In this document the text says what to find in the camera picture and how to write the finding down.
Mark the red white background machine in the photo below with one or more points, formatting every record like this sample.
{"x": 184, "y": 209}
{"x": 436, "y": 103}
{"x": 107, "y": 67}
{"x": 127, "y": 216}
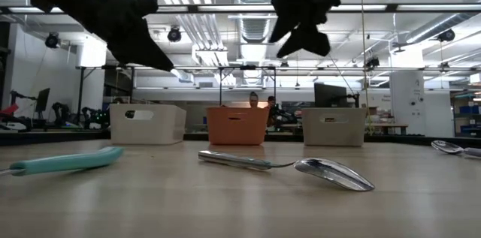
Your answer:
{"x": 13, "y": 125}

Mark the shelf with blue bins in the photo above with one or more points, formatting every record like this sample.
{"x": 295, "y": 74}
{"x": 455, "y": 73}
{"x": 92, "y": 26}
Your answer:
{"x": 469, "y": 109}

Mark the black ceiling spotlight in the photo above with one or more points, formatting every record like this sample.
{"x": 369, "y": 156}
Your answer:
{"x": 372, "y": 62}
{"x": 52, "y": 40}
{"x": 446, "y": 35}
{"x": 174, "y": 34}

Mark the white building pillar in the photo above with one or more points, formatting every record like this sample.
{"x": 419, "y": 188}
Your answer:
{"x": 407, "y": 110}

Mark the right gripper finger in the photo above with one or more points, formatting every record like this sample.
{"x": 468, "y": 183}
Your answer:
{"x": 306, "y": 44}
{"x": 282, "y": 29}

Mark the black overhead frame bar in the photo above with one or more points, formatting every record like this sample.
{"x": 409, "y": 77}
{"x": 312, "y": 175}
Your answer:
{"x": 193, "y": 8}

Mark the silver ceiling air duct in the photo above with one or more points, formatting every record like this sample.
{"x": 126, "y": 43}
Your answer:
{"x": 253, "y": 29}
{"x": 439, "y": 24}

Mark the person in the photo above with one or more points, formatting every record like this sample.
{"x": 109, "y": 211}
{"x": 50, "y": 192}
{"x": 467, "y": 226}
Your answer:
{"x": 271, "y": 102}
{"x": 254, "y": 99}

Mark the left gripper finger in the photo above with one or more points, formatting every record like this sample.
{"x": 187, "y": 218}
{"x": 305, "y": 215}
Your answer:
{"x": 139, "y": 52}

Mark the large black background monitor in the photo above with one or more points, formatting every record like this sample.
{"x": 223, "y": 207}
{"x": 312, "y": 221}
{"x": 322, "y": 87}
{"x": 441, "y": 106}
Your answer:
{"x": 328, "y": 96}

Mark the orange plastic bin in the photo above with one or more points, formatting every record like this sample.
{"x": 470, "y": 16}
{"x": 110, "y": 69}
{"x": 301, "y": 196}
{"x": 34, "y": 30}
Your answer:
{"x": 236, "y": 133}

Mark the white plastic bin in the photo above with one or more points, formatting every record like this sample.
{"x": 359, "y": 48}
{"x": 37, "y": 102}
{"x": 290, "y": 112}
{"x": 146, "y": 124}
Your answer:
{"x": 150, "y": 129}

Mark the black aluminium table frame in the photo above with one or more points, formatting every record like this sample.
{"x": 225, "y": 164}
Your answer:
{"x": 45, "y": 136}

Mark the small black background monitor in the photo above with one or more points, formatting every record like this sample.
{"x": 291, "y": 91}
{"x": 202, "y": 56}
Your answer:
{"x": 42, "y": 100}

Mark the wooden background desk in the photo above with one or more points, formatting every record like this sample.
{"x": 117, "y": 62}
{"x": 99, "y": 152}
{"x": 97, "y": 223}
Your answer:
{"x": 392, "y": 128}

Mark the grey plastic bin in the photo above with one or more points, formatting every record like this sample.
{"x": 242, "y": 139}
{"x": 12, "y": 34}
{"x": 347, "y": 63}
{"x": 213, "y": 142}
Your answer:
{"x": 334, "y": 133}

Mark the black background robot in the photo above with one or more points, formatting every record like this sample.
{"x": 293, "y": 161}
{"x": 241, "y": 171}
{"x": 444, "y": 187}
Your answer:
{"x": 94, "y": 116}
{"x": 60, "y": 112}

